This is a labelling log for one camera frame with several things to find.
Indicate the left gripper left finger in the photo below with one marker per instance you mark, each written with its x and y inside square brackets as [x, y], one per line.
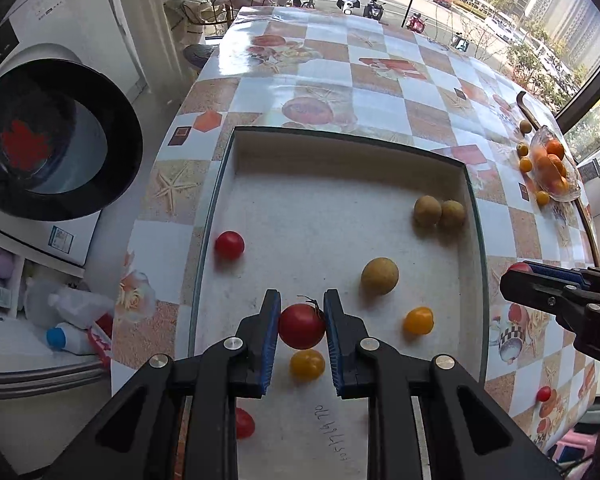
[239, 366]

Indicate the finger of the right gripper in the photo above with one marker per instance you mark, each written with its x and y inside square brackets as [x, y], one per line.
[586, 278]
[575, 309]

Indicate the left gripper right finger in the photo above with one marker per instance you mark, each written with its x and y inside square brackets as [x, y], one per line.
[364, 367]

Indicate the red tomato with stem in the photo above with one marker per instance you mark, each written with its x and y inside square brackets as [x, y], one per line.
[302, 326]

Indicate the brown longan fruit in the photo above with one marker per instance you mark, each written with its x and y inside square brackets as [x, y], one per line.
[380, 276]

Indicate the brown longan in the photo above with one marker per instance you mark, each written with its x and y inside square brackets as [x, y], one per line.
[427, 211]

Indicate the small red cherry tomato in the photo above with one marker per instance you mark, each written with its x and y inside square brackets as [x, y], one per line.
[520, 267]

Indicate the red tomato under gripper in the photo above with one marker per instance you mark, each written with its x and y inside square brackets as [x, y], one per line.
[245, 424]

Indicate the small yellow cherry tomato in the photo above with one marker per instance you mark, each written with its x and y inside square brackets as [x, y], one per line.
[307, 365]

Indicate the yellow tomato beside bowl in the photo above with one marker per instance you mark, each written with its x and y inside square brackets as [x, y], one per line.
[542, 198]

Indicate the red tomato on tablecloth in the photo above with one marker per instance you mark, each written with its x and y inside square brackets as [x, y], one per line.
[543, 394]

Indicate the glass fruit bowl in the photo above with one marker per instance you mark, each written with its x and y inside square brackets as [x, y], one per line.
[559, 178]

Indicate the red cherry tomato in tray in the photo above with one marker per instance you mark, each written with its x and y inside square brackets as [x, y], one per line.
[229, 245]

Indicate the yellow tomato near bowl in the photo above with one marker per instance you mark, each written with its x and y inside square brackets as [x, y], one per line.
[525, 165]

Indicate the orange mandarin in bowl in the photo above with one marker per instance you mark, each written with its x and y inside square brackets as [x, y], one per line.
[554, 147]

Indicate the white shallow tray box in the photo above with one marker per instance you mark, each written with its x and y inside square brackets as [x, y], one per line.
[314, 207]

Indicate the white plastic bottle blue cap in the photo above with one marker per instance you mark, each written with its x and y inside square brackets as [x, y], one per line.
[68, 338]

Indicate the floral checkered tablecloth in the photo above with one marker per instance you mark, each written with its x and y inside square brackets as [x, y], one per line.
[298, 68]

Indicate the white washing machine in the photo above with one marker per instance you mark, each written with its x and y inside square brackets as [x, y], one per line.
[70, 140]

